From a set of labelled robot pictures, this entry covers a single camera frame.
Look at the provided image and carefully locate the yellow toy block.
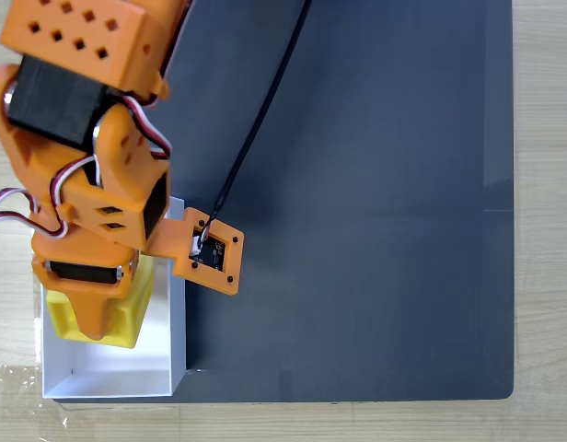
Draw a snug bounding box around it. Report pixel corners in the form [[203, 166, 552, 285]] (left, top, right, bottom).
[[45, 254, 156, 350]]

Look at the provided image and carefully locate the white open cardboard box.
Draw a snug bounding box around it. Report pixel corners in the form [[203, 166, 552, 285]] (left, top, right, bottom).
[[39, 196, 188, 400]]

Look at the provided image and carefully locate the clear plastic tape sheet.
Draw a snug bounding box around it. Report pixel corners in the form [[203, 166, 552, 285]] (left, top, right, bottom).
[[0, 362, 69, 442]]

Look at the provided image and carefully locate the dark grey table mat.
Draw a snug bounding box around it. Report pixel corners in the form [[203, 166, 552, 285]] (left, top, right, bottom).
[[48, 0, 515, 405]]

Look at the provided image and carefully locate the red white black servo wire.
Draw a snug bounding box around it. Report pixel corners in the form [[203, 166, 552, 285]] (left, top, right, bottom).
[[90, 89, 173, 162], [0, 186, 69, 241]]

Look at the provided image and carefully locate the orange camera mount with board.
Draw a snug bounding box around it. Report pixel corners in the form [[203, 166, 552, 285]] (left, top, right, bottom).
[[141, 206, 246, 297]]

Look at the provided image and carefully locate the black camera cable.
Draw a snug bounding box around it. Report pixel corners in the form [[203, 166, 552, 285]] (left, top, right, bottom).
[[198, 0, 313, 248]]

